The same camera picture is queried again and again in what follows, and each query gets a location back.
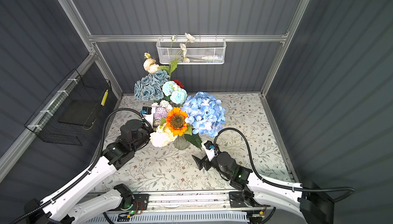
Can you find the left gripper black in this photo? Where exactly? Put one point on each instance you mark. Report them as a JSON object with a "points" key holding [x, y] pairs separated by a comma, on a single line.
{"points": [[141, 128]]}

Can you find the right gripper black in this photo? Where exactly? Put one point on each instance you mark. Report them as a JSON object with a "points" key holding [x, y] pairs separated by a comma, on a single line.
{"points": [[200, 163]]}

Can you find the peach carnation flower stem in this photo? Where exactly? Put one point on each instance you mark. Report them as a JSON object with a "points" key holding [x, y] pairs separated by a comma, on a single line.
{"points": [[162, 136]]}

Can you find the clear ribbed glass vase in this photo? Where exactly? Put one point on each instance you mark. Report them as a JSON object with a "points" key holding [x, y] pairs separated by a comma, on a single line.
{"points": [[181, 143]]}

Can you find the pink peach flower bunch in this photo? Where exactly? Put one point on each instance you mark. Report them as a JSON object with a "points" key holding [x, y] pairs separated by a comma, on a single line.
{"points": [[162, 110]]}

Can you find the dusty blue rose bunch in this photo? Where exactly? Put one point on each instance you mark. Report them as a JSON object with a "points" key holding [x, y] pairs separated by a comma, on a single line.
{"points": [[150, 87]]}

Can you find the blue hydrangea flower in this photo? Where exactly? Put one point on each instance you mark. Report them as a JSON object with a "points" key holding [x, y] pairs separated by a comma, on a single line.
{"points": [[205, 114]]}

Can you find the pale blue peony stem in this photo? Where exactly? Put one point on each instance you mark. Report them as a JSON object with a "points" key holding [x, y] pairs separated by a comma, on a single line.
{"points": [[174, 93]]}

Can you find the red gerbera flower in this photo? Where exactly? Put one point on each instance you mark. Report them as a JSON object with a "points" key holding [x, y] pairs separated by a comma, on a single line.
{"points": [[179, 83]]}

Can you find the white peony flower stem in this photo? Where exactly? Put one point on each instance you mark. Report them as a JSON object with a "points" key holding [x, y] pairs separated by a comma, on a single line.
{"points": [[150, 64]]}

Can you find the white poppy flower stem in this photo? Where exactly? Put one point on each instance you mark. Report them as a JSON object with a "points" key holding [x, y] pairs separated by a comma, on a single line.
{"points": [[180, 54]]}

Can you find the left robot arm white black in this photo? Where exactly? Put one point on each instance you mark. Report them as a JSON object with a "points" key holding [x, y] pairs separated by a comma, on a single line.
{"points": [[64, 207]]}

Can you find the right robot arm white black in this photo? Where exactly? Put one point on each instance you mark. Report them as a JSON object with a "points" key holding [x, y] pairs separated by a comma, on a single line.
{"points": [[276, 193]]}

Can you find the yellow tag on basket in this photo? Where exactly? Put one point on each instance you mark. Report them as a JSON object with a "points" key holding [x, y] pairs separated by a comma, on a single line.
{"points": [[104, 97]]}

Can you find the marker pen in basket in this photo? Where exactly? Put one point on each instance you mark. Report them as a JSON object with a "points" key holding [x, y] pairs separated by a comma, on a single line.
{"points": [[209, 58]]}

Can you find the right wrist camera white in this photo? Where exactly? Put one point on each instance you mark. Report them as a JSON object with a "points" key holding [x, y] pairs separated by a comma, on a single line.
{"points": [[210, 150]]}

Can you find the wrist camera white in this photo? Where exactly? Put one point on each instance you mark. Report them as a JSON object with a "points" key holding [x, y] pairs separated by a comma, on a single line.
{"points": [[210, 150], [148, 113]]}

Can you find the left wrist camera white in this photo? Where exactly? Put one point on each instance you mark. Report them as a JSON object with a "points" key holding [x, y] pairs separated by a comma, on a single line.
{"points": [[148, 113]]}

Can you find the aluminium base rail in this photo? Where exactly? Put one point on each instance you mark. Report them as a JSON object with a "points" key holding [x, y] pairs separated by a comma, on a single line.
{"points": [[189, 207]]}

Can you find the black wire wall basket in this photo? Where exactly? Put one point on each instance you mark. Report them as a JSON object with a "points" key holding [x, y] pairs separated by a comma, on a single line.
{"points": [[70, 116]]}

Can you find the white wire mesh basket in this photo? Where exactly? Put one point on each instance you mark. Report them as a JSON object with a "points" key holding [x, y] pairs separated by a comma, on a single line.
{"points": [[201, 47]]}

